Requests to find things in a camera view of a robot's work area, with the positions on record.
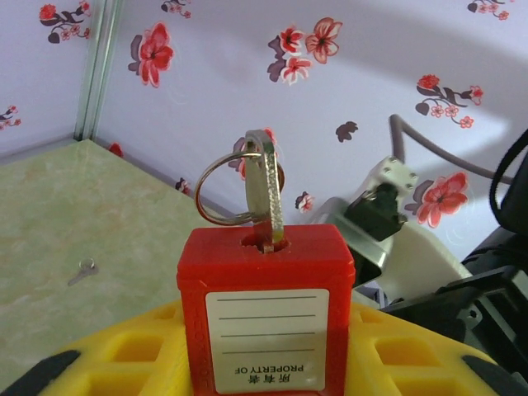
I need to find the aluminium corner post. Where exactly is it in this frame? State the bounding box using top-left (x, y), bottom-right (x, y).
top-left (73, 0), bottom-right (121, 142)

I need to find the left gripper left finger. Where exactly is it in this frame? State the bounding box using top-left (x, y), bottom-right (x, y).
top-left (0, 299), bottom-right (196, 396)

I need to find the red padlock with white label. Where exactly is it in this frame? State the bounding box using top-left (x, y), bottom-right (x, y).
top-left (176, 224), bottom-right (357, 396)

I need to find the grey right arm cable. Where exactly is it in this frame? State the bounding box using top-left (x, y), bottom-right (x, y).
top-left (387, 113), bottom-right (516, 182)

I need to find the thin black right gripper cable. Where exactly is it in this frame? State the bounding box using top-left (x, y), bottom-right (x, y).
top-left (489, 130), bottom-right (528, 197)

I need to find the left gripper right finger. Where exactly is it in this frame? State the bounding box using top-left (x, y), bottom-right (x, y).
top-left (342, 305), bottom-right (528, 396)

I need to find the silver key with ring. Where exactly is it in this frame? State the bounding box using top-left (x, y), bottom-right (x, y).
top-left (193, 128), bottom-right (286, 255)
top-left (67, 257), bottom-right (101, 288)

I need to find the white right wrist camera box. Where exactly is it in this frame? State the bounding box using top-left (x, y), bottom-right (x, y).
top-left (316, 155), bottom-right (471, 299)

